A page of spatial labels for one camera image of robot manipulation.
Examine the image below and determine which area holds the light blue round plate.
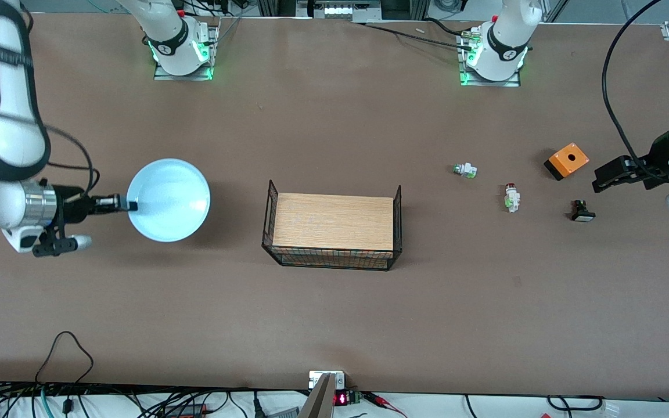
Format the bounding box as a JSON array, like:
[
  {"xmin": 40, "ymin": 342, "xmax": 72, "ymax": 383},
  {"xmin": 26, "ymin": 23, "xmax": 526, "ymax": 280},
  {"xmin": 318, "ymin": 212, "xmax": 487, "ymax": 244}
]
[{"xmin": 126, "ymin": 158, "xmax": 211, "ymax": 243}]

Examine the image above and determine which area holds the orange button box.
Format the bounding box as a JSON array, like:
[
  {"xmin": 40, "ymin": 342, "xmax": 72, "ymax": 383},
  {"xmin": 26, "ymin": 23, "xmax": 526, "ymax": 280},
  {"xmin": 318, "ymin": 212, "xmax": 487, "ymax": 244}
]
[{"xmin": 544, "ymin": 142, "xmax": 590, "ymax": 181}]

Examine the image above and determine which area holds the black button with white cap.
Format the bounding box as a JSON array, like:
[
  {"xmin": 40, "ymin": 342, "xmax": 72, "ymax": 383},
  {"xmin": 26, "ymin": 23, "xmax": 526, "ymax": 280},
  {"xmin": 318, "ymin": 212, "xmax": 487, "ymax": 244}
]
[{"xmin": 570, "ymin": 199, "xmax": 596, "ymax": 223}]

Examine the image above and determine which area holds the wooden basket board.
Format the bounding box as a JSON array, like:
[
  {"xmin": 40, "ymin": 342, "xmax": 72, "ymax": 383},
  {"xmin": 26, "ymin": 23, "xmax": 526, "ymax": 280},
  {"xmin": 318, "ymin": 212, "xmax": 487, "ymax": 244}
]
[{"xmin": 272, "ymin": 192, "xmax": 395, "ymax": 259}]

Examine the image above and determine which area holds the red test lead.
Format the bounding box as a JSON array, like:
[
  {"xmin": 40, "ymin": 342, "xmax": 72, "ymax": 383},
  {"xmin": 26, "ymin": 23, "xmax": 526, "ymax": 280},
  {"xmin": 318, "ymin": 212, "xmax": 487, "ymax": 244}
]
[{"xmin": 364, "ymin": 392, "xmax": 409, "ymax": 418}]

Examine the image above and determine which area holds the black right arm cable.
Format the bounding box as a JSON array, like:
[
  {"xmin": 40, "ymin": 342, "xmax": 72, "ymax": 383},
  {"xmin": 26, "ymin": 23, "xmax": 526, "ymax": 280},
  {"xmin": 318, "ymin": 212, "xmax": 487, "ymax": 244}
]
[{"xmin": 21, "ymin": 6, "xmax": 100, "ymax": 201}]

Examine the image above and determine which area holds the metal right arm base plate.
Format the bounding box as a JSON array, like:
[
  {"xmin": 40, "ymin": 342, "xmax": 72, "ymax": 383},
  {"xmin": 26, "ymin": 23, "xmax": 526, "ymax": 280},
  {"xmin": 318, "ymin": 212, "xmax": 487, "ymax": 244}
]
[{"xmin": 153, "ymin": 17, "xmax": 220, "ymax": 81}]

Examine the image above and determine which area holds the thin black looped cable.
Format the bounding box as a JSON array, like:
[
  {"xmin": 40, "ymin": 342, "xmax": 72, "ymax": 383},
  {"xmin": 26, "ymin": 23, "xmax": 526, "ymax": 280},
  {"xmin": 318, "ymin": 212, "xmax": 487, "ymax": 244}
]
[{"xmin": 35, "ymin": 331, "xmax": 95, "ymax": 385}]

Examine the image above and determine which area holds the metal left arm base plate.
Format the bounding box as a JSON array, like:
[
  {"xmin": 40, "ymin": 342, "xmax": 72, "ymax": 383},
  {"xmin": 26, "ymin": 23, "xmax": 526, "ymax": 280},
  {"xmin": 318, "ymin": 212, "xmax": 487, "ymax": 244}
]
[{"xmin": 456, "ymin": 26, "xmax": 522, "ymax": 88}]

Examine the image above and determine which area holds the black wire basket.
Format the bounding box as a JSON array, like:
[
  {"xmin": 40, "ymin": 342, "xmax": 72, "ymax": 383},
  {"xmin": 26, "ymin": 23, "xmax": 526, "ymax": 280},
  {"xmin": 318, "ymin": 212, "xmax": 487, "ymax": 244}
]
[{"xmin": 261, "ymin": 179, "xmax": 403, "ymax": 272}]

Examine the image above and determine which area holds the black cable loop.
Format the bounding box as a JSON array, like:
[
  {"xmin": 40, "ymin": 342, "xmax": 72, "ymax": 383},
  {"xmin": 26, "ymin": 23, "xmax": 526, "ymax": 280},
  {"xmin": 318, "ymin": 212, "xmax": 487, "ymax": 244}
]
[{"xmin": 546, "ymin": 395, "xmax": 604, "ymax": 412}]

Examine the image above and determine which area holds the long black table cable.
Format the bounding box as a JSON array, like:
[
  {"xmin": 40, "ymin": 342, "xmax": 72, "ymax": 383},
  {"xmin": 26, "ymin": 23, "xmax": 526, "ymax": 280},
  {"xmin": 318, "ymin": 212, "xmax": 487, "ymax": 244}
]
[{"xmin": 358, "ymin": 22, "xmax": 474, "ymax": 50}]

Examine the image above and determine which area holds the grey camera mount bar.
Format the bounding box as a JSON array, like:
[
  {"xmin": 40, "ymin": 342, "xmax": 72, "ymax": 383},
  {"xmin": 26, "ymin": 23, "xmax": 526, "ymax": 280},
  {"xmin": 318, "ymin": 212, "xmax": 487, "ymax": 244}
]
[{"xmin": 298, "ymin": 373, "xmax": 336, "ymax": 418}]

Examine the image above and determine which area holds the silver metal bracket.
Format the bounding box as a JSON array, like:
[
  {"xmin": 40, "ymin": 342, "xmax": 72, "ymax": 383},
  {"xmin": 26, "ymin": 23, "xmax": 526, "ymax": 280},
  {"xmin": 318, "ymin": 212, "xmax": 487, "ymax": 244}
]
[{"xmin": 309, "ymin": 370, "xmax": 346, "ymax": 390}]

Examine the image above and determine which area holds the aluminium frame with white device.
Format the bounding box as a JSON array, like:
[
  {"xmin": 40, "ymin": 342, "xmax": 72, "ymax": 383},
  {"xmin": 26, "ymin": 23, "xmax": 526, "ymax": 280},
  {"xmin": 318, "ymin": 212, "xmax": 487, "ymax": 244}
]
[{"xmin": 296, "ymin": 0, "xmax": 383, "ymax": 23}]

